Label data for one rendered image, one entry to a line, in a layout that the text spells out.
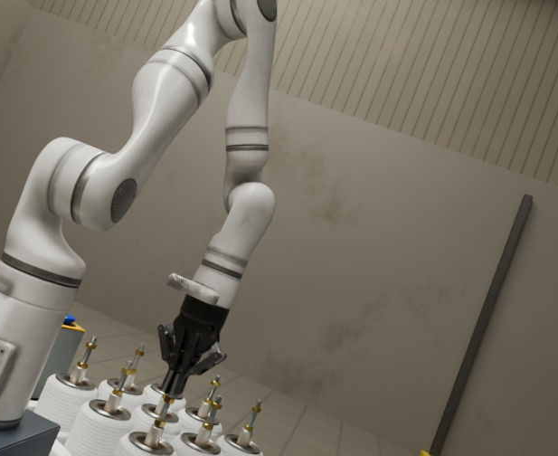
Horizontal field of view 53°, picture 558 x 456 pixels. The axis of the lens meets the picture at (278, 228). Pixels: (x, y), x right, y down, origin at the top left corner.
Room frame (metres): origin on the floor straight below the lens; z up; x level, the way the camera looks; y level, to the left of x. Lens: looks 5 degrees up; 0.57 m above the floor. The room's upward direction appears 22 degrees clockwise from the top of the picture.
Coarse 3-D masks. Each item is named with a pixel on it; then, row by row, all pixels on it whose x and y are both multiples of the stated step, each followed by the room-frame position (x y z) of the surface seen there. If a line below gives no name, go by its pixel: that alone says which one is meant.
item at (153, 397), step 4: (148, 388) 1.24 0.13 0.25; (144, 392) 1.24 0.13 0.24; (148, 392) 1.23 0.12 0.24; (152, 392) 1.22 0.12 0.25; (148, 396) 1.22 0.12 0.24; (152, 396) 1.22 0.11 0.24; (156, 396) 1.21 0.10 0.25; (160, 396) 1.21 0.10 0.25; (148, 400) 1.22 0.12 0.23; (152, 400) 1.21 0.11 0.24; (156, 400) 1.21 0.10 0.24; (176, 400) 1.23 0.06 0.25; (180, 400) 1.24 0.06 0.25; (184, 400) 1.26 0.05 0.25; (156, 404) 1.21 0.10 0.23; (172, 404) 1.22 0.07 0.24; (176, 404) 1.22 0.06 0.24; (180, 404) 1.23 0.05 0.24; (184, 404) 1.25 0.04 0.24; (172, 408) 1.22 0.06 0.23; (176, 408) 1.22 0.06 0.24; (180, 408) 1.23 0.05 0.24; (176, 412) 1.23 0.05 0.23
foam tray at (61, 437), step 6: (30, 402) 1.10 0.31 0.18; (36, 402) 1.11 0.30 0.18; (30, 408) 1.08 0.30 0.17; (60, 432) 1.02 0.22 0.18; (66, 432) 1.03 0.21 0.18; (60, 438) 1.01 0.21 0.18; (66, 438) 1.02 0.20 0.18; (54, 444) 0.96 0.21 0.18; (60, 444) 0.97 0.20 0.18; (54, 450) 0.94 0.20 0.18; (60, 450) 0.95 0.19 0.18; (66, 450) 0.96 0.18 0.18
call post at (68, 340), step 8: (64, 328) 1.19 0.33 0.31; (64, 336) 1.19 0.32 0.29; (72, 336) 1.20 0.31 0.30; (80, 336) 1.22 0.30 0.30; (56, 344) 1.18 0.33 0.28; (64, 344) 1.20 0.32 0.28; (72, 344) 1.21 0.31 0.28; (56, 352) 1.19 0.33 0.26; (64, 352) 1.20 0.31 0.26; (72, 352) 1.22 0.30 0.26; (48, 360) 1.18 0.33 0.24; (56, 360) 1.19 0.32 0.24; (64, 360) 1.21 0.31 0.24; (48, 368) 1.19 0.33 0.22; (56, 368) 1.20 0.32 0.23; (64, 368) 1.22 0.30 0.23; (40, 376) 1.18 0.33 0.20; (48, 376) 1.19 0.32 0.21; (40, 384) 1.18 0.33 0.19; (40, 392) 1.19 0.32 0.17; (32, 400) 1.18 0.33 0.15
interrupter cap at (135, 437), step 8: (136, 432) 0.94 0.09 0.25; (144, 432) 0.95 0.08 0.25; (128, 440) 0.91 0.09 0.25; (136, 440) 0.91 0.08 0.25; (144, 440) 0.93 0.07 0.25; (160, 440) 0.95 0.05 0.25; (144, 448) 0.89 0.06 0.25; (152, 448) 0.91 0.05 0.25; (160, 448) 0.92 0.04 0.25; (168, 448) 0.93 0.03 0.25
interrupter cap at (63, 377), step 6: (60, 372) 1.08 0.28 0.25; (66, 372) 1.10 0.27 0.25; (60, 378) 1.05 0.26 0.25; (66, 378) 1.08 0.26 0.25; (84, 378) 1.11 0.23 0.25; (66, 384) 1.04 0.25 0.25; (72, 384) 1.05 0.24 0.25; (84, 384) 1.09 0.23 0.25; (90, 384) 1.09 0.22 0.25; (84, 390) 1.05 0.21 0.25; (90, 390) 1.06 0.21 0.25
